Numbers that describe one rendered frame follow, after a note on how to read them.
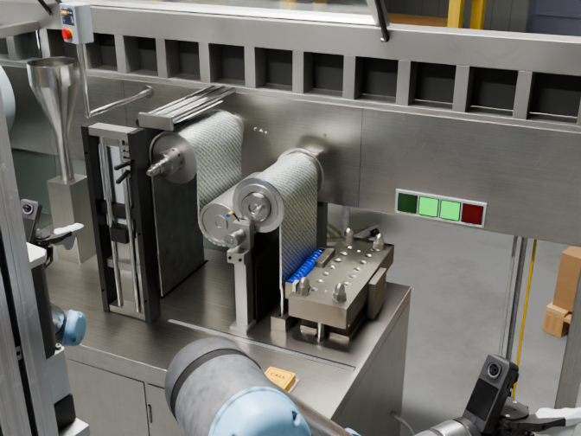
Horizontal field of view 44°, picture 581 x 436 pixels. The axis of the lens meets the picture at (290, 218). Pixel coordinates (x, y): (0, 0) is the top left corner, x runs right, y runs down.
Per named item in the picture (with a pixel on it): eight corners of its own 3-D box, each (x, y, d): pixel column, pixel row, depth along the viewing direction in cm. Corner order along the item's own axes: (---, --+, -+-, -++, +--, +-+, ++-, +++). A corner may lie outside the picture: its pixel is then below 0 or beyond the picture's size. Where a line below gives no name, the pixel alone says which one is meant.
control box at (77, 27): (58, 42, 189) (53, 3, 185) (79, 39, 194) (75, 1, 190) (73, 46, 185) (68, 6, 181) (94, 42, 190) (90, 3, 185)
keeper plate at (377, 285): (366, 317, 195) (367, 283, 191) (378, 301, 203) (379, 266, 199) (374, 320, 194) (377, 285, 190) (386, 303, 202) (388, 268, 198)
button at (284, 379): (257, 390, 168) (256, 381, 167) (270, 374, 174) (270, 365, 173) (284, 398, 165) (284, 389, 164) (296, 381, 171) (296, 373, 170)
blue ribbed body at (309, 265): (284, 290, 189) (284, 278, 188) (316, 257, 207) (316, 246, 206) (296, 293, 188) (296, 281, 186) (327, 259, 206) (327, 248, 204)
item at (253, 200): (237, 196, 179) (262, 192, 176) (240, 193, 181) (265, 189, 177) (245, 223, 181) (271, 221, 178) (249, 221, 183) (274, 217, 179)
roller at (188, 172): (154, 179, 193) (150, 130, 187) (202, 152, 214) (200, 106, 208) (199, 187, 187) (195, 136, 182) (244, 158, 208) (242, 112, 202)
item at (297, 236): (279, 288, 188) (279, 225, 180) (314, 252, 207) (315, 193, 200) (281, 289, 188) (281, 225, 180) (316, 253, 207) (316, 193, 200)
